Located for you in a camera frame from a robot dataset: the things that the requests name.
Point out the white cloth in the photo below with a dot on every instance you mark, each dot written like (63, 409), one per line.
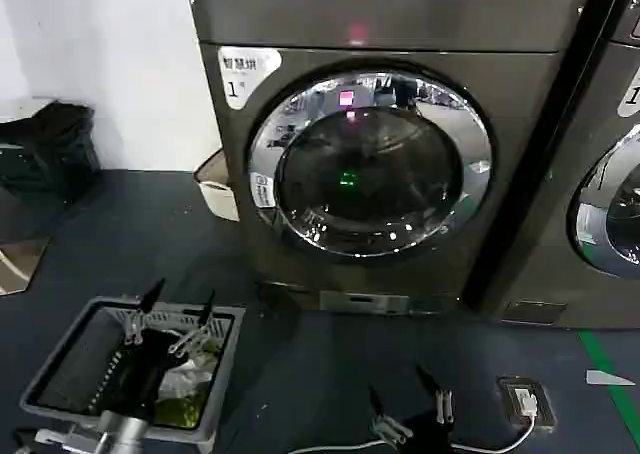
(187, 374)

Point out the black bin bag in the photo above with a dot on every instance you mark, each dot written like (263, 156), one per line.
(47, 149)

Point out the small white door label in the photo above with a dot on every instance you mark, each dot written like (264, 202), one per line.
(262, 190)

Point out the dark dryer base hatch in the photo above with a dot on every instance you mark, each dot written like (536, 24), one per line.
(536, 313)

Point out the round glass dryer door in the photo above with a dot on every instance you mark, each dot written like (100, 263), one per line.
(612, 209)
(370, 169)

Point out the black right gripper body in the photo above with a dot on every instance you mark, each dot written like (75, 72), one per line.
(432, 436)

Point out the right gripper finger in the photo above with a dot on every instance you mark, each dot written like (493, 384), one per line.
(382, 414)
(440, 399)

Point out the brown flat board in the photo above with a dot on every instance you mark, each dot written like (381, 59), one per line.
(20, 244)

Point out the grey front-load dryer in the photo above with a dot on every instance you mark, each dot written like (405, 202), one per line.
(400, 19)
(590, 284)

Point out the metal floor socket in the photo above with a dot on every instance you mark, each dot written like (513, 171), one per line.
(525, 399)

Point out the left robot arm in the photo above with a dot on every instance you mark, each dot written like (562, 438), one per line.
(122, 431)

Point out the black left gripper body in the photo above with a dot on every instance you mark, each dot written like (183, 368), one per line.
(135, 374)

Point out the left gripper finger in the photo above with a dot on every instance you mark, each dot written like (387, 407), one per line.
(145, 306)
(202, 319)

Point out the grey plastic laundry basket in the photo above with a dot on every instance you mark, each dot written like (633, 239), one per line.
(75, 354)

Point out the white power plug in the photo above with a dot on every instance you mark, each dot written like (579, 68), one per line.
(526, 403)

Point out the green floor tape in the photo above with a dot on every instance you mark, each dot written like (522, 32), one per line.
(607, 369)

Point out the white paper scrap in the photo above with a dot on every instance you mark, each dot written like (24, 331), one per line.
(607, 378)

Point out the green cloth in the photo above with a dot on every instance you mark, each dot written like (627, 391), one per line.
(180, 409)

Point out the white number sticker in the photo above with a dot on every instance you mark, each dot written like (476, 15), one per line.
(631, 94)
(240, 74)

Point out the open cardboard box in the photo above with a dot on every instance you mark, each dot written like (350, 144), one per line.
(220, 201)

